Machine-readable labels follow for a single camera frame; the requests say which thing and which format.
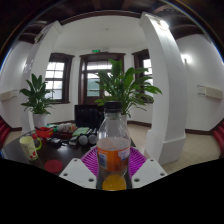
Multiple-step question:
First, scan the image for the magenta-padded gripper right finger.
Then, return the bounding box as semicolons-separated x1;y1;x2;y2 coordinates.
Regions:
127;147;168;190

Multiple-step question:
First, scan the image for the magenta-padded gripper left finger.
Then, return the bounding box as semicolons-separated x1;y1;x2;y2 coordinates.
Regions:
58;148;99;190

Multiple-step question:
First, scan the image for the orange drink plastic bottle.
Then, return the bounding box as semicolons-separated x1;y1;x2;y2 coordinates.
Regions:
95;100;133;192

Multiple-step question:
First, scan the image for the flat round red coaster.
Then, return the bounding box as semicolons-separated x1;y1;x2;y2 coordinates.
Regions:
43;159;64;174

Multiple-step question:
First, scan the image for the grey ball-head microphone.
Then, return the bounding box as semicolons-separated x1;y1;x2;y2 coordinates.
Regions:
88;132;99;145
78;133;89;146

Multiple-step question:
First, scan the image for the black flat device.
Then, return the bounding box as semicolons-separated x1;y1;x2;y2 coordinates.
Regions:
46;137;63;148

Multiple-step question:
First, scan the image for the green book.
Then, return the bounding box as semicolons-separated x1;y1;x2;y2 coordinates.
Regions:
71;126;90;137

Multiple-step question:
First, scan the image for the pale snack bag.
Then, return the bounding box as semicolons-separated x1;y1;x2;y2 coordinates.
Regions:
54;122;78;134

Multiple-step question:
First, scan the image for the pale yellow printed mug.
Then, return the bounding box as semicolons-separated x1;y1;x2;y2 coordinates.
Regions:
18;134;43;162

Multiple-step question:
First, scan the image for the black chair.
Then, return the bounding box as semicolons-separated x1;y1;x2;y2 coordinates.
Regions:
73;104;105;129

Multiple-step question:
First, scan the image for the red carpeted staircase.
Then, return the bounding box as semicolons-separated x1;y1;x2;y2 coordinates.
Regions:
213;120;224;153
0;116;11;148

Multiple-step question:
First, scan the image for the small potted leafy plant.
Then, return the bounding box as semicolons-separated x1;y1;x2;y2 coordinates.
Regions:
19;73;58;128

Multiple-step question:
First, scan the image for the large potted leafy plant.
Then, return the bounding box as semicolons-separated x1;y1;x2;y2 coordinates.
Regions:
94;59;163;126

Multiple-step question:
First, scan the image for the dark wooden glazed door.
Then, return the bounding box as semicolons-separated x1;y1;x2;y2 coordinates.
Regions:
78;52;127;106

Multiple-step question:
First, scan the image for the wide dark-framed window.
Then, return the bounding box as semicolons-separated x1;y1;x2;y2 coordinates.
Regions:
44;52;75;104

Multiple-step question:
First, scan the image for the narrow dark-framed window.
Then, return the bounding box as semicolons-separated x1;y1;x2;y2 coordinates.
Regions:
131;49;154;103

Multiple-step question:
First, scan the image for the white wall unit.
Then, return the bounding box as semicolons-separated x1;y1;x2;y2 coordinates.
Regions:
196;84;224;100
0;89;18;102

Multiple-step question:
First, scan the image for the glowing wall lamp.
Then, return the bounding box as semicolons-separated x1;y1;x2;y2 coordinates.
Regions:
181;53;193;64

